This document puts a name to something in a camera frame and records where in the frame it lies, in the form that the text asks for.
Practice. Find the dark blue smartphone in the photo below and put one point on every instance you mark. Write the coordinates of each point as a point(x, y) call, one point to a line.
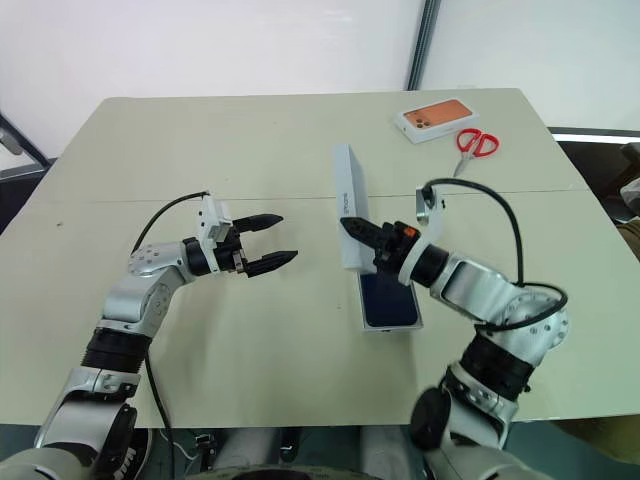
point(390, 300)

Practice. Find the phone box with orange print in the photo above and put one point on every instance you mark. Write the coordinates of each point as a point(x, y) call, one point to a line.
point(437, 117)

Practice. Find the white phone box base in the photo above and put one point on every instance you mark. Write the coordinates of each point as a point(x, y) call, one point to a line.
point(395, 329)

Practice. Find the small black clamp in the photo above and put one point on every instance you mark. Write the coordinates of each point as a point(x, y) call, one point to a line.
point(290, 445)
point(205, 450)

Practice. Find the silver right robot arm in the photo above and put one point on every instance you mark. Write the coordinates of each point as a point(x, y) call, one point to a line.
point(500, 310)

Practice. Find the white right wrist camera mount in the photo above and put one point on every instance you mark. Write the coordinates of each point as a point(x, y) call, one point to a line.
point(432, 230)

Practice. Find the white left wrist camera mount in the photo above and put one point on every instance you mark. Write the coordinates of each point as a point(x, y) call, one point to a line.
point(212, 220)

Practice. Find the grey metal frame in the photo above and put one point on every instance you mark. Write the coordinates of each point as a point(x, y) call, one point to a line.
point(20, 145)

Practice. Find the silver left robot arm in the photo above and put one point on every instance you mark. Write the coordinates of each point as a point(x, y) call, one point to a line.
point(125, 300)

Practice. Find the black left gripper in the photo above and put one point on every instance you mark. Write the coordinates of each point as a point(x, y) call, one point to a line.
point(227, 255)

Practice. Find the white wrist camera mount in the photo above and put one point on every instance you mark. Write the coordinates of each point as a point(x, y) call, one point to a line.
point(212, 220)
point(432, 230)

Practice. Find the white box lid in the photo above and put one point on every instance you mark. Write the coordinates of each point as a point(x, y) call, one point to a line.
point(352, 190)

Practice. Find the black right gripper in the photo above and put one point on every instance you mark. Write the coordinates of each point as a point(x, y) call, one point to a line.
point(392, 245)

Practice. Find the black side furniture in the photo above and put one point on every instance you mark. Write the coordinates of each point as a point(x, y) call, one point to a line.
point(590, 165)

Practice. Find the dark window frame post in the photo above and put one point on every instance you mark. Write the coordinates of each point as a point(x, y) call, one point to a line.
point(425, 45)

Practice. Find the brown cardboard piece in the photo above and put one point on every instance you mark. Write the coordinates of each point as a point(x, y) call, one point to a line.
point(595, 435)

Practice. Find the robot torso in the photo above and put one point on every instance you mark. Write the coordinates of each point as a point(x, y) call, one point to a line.
point(325, 475)

